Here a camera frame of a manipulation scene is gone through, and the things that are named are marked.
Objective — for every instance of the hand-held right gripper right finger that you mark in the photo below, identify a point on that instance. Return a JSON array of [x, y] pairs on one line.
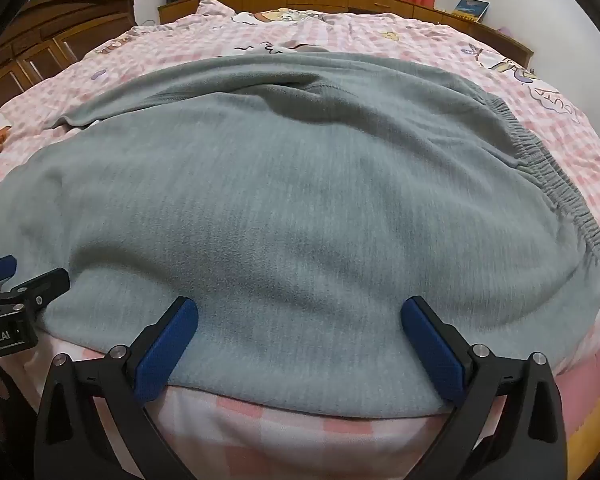
[[430, 350]]

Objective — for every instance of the dark wooden wardrobe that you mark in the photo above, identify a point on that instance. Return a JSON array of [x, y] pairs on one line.
[[55, 40]]

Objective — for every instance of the blue book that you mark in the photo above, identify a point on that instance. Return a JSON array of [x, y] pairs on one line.
[[471, 8]]

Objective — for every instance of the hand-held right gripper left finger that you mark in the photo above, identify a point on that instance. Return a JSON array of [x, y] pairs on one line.
[[170, 345]]

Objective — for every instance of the pink checked printed blanket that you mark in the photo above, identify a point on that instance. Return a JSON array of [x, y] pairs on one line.
[[380, 30]]

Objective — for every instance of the grey pants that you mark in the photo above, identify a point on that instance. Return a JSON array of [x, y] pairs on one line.
[[305, 210]]

